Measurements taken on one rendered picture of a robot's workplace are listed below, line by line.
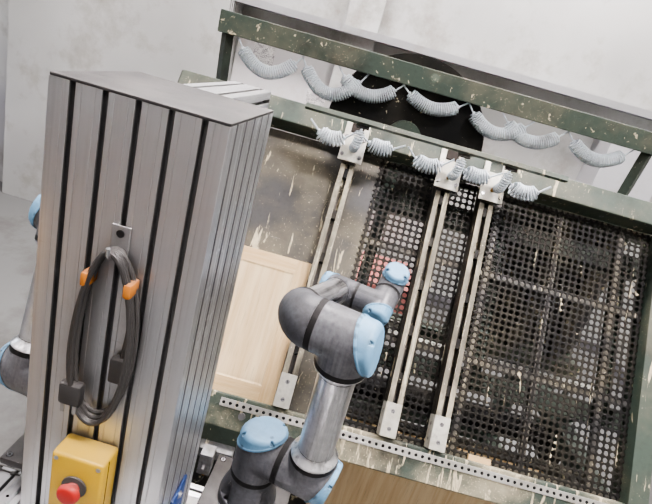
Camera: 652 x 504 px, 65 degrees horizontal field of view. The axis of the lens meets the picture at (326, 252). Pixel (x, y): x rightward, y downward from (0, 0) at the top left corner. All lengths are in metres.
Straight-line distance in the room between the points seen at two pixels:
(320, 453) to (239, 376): 0.85
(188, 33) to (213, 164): 4.37
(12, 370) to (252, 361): 0.86
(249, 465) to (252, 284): 0.89
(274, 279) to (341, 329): 1.06
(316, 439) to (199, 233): 0.64
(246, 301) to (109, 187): 1.35
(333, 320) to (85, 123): 0.57
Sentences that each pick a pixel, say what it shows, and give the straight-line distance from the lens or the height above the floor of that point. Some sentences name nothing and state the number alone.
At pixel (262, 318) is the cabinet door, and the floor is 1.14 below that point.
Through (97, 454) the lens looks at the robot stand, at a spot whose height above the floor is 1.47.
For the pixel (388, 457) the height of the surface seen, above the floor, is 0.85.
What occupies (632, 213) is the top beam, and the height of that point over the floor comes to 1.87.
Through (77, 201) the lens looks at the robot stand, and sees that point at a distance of 0.80.
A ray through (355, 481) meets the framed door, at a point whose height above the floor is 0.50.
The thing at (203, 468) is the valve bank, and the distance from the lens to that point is 1.98.
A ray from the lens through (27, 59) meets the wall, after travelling 5.80.
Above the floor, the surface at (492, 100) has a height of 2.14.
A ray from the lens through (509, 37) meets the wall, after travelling 5.21.
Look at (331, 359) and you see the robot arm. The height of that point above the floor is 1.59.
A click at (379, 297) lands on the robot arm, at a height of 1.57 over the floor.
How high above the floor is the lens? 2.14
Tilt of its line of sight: 21 degrees down
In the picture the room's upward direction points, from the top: 16 degrees clockwise
